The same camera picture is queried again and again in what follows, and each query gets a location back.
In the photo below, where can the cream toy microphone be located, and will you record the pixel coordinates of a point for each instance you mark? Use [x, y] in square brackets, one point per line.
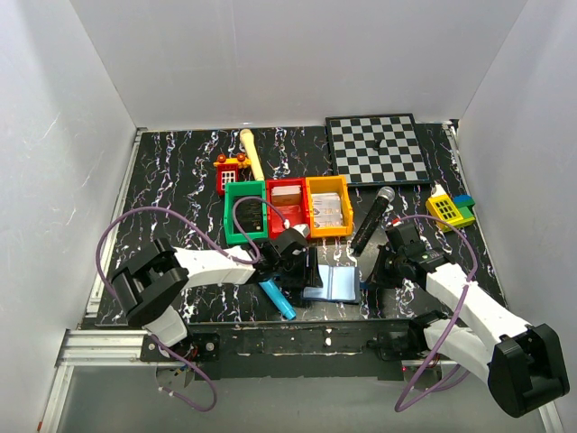
[248, 142]

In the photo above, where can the black cards in green bin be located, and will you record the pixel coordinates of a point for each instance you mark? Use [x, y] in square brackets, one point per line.
[250, 216]

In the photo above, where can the black grey chessboard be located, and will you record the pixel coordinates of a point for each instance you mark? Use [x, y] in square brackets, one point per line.
[399, 160]

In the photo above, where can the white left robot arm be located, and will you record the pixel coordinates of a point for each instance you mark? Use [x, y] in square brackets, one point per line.
[147, 284]

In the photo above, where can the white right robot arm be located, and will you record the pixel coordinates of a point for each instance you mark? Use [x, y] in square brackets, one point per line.
[522, 364]

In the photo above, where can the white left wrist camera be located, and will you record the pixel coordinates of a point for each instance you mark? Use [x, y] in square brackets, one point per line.
[303, 229]

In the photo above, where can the cards in red bin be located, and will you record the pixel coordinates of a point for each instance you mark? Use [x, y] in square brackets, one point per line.
[289, 200]

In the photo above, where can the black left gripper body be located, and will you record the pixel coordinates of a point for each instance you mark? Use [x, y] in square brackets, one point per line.
[308, 269]

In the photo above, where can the red toy brick house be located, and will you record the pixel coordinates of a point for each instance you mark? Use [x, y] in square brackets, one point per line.
[227, 170]

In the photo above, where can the black toy microphone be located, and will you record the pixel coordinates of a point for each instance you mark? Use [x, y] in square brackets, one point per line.
[369, 224]

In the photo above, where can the light blue toy microphone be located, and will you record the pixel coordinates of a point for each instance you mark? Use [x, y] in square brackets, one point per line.
[278, 299]

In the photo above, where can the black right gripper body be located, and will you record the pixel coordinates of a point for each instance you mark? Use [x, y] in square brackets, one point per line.
[388, 264]

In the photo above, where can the yellow green toy brick house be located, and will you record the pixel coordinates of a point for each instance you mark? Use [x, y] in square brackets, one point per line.
[457, 211]

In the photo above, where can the yellow plastic bin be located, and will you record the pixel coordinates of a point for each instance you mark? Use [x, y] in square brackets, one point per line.
[331, 184]

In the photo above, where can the navy blue card holder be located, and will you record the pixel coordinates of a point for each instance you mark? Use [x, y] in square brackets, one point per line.
[339, 284]

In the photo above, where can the green plastic bin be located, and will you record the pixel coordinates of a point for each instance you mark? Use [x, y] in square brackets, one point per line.
[234, 191]

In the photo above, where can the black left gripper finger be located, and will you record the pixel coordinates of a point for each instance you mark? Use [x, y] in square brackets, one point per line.
[312, 271]
[294, 282]

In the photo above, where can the white cards in yellow bin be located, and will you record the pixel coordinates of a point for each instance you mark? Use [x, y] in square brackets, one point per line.
[327, 210]

